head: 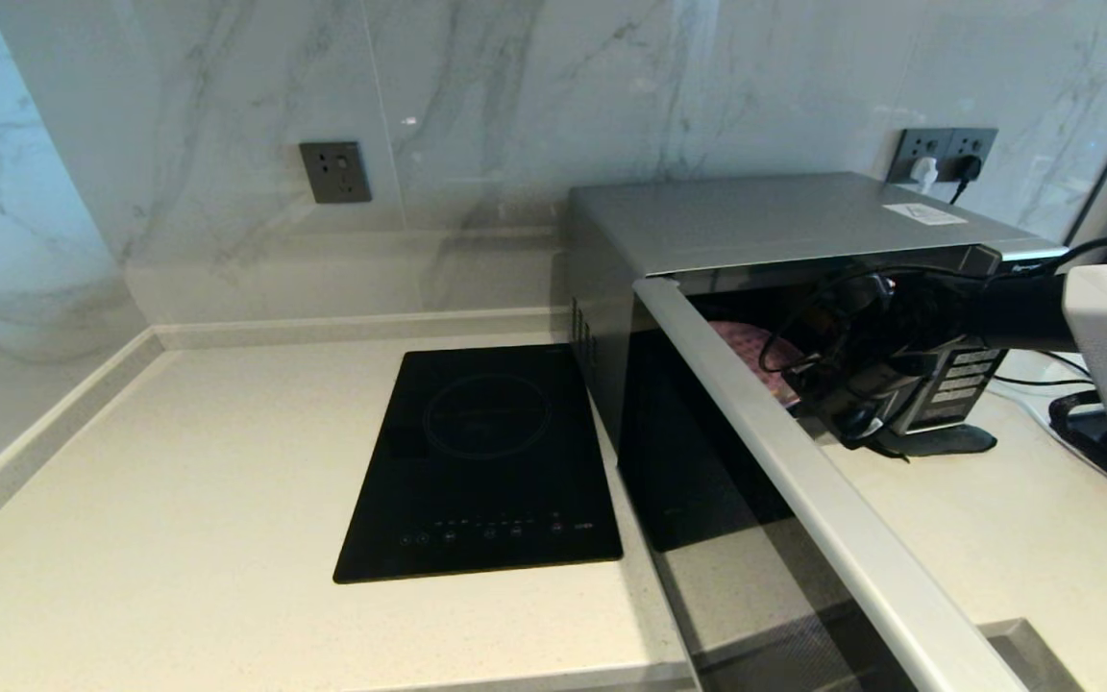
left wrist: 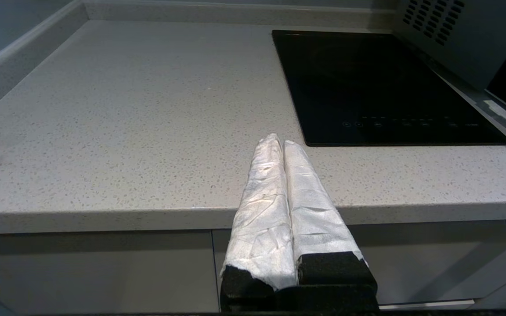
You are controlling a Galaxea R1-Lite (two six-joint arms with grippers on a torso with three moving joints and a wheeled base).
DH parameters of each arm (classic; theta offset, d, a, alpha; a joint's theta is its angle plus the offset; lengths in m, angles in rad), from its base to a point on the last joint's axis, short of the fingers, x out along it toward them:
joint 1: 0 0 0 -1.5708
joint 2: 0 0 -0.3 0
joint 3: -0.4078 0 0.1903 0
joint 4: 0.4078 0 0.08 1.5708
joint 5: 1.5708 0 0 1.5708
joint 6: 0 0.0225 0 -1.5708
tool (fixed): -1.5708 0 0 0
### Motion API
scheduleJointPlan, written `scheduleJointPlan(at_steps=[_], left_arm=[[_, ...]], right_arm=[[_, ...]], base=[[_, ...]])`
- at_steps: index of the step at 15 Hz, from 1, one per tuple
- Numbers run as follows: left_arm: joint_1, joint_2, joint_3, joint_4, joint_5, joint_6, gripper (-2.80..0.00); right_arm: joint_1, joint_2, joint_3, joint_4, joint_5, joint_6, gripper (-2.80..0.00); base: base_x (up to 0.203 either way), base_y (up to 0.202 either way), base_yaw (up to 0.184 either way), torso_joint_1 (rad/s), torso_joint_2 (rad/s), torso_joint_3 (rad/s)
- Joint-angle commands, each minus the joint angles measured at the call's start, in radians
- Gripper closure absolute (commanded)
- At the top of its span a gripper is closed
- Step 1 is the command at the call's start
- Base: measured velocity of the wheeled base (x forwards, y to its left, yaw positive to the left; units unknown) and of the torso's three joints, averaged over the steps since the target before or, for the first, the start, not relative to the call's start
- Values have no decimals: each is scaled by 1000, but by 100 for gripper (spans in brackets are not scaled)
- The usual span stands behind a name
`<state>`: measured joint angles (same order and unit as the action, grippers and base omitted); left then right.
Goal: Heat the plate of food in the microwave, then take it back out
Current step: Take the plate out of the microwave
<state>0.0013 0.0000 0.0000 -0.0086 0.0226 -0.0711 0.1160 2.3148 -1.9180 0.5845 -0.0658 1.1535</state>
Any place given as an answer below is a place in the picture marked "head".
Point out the microwave door with dark glass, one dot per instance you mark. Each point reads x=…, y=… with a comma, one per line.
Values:
x=851, y=538

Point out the dark grey rubber mat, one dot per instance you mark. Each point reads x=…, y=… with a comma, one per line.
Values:
x=947, y=441

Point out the white paper sticker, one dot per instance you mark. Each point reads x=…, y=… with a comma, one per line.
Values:
x=924, y=214

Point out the black induction cooktop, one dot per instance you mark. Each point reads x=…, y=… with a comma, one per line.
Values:
x=486, y=461

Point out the grey cabinet door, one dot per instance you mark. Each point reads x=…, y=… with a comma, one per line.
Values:
x=1024, y=663

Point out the grey single wall socket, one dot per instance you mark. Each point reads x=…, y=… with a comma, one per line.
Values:
x=335, y=172

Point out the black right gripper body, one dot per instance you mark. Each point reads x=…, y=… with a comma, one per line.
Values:
x=861, y=356

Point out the grey double wall socket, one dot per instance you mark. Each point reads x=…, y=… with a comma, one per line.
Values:
x=938, y=144

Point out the white power plug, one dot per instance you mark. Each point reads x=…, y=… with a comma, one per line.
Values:
x=924, y=172

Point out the purple plate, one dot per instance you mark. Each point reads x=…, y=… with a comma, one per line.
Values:
x=746, y=346

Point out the black countertop appliance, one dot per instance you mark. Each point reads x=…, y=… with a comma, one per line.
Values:
x=1092, y=432

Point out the black power plug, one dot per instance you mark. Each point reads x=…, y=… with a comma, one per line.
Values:
x=967, y=169

